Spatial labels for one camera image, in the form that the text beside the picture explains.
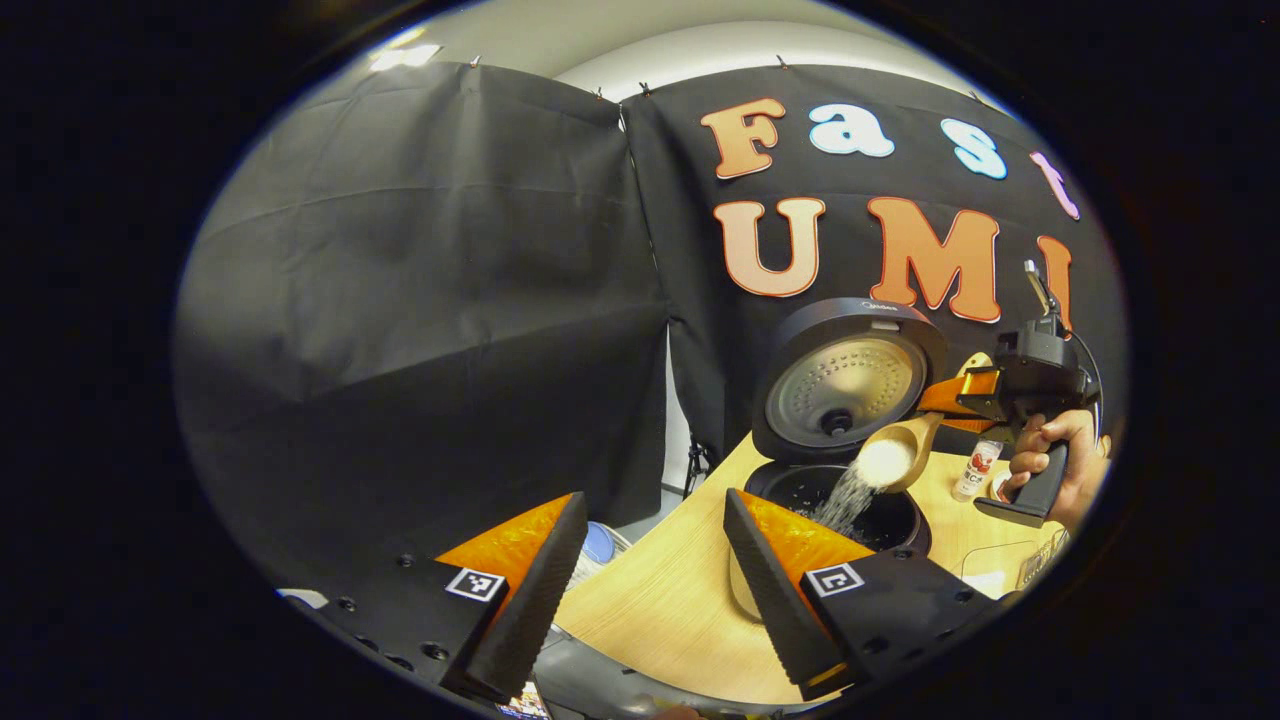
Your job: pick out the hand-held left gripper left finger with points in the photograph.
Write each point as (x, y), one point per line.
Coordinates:
(525, 610)

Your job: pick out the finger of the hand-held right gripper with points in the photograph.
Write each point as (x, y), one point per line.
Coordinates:
(960, 393)
(975, 424)

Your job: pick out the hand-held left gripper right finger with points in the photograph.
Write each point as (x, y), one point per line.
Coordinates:
(785, 610)

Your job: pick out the wooden spoon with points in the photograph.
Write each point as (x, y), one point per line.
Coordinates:
(900, 455)

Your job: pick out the white rice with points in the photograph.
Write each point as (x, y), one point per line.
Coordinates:
(880, 462)

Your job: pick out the black rice cooker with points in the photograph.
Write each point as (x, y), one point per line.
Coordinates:
(850, 380)

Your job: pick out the metal mesh chopstick holder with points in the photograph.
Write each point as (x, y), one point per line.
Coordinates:
(1042, 568)

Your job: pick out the clear plastic drink bottle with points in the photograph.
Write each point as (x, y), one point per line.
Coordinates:
(975, 470)

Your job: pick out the blue white round object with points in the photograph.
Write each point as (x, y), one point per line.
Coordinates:
(605, 548)

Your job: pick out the grey curved object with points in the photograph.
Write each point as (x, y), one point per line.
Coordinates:
(620, 680)

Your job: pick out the black backdrop stand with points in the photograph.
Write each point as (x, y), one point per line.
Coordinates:
(700, 465)

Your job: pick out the black backdrop cloth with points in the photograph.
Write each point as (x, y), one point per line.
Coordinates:
(420, 300)

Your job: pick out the rectangular ceiling light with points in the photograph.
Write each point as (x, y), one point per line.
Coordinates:
(405, 56)

